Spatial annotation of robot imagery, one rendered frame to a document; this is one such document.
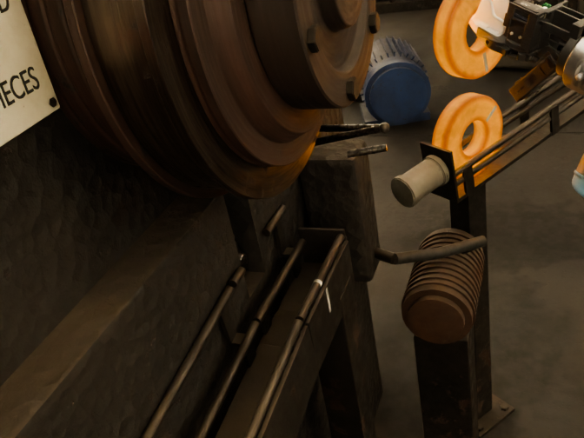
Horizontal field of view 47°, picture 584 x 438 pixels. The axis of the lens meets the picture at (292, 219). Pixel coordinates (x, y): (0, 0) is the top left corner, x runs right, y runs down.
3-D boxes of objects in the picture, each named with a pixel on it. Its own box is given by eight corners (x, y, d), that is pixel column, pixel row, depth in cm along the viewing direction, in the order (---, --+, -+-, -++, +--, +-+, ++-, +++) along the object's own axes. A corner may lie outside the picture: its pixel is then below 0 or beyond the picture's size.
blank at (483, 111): (456, 189, 128) (470, 194, 125) (418, 147, 118) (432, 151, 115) (500, 122, 129) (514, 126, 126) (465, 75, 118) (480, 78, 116)
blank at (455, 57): (424, 4, 104) (440, 5, 102) (489, -36, 110) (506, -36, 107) (441, 92, 113) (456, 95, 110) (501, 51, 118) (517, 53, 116)
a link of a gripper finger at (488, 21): (472, -17, 106) (518, 4, 101) (466, 18, 110) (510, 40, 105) (459, -10, 105) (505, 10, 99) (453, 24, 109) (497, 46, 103)
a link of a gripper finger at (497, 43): (491, 19, 106) (535, 40, 101) (489, 29, 107) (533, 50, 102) (471, 28, 104) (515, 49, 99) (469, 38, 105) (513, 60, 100)
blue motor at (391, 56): (368, 142, 295) (358, 67, 278) (355, 97, 344) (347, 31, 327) (437, 130, 293) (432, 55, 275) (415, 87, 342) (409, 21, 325)
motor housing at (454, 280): (418, 489, 141) (394, 289, 115) (434, 411, 159) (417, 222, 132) (481, 501, 137) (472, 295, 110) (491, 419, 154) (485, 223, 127)
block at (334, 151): (313, 281, 116) (289, 159, 105) (326, 255, 123) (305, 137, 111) (373, 285, 113) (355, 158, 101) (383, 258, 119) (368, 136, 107)
